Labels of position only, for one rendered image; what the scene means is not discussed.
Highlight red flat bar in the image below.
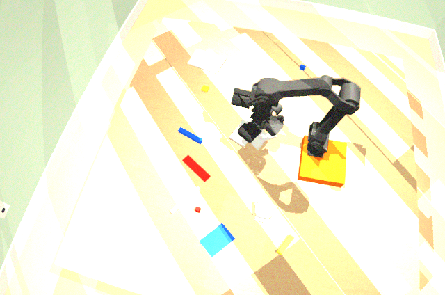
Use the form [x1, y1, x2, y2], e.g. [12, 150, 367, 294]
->
[182, 156, 210, 182]

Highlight blue flat rectangular plate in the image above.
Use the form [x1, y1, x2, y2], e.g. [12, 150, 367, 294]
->
[199, 223, 235, 257]

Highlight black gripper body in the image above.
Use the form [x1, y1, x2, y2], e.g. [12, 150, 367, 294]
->
[238, 102, 283, 143]

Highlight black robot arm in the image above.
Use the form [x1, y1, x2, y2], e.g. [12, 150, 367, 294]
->
[231, 75, 361, 158]

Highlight blue rectangular bar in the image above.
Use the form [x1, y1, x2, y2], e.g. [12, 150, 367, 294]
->
[178, 127, 203, 144]

